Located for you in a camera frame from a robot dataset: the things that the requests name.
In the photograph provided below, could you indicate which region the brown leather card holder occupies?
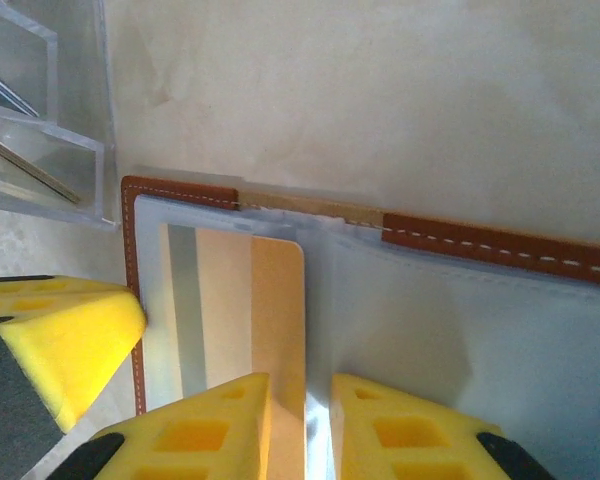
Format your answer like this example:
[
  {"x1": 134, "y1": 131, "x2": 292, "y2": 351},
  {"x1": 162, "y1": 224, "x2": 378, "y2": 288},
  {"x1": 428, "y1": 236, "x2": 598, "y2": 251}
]
[{"x1": 119, "y1": 173, "x2": 600, "y2": 480}]

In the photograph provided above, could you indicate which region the clear acrylic card stand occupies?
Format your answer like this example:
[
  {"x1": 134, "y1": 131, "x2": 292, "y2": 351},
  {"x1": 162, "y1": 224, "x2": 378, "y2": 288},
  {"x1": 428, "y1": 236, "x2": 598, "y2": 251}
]
[{"x1": 0, "y1": 0, "x2": 120, "y2": 232}]

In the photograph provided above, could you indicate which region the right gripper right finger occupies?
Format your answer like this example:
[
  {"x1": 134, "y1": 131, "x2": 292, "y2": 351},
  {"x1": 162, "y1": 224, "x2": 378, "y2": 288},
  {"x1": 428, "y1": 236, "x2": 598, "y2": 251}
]
[{"x1": 329, "y1": 372, "x2": 559, "y2": 480}]

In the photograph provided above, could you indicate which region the gold card with stripe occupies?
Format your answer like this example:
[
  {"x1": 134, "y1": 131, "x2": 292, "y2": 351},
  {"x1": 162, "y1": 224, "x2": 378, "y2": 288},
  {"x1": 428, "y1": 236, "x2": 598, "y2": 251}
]
[{"x1": 165, "y1": 223, "x2": 307, "y2": 480}]

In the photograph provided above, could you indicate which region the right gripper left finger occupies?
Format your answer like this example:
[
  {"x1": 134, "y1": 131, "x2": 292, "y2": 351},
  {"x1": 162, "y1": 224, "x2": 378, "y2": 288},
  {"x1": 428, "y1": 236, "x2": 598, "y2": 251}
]
[{"x1": 19, "y1": 372, "x2": 274, "y2": 480}]

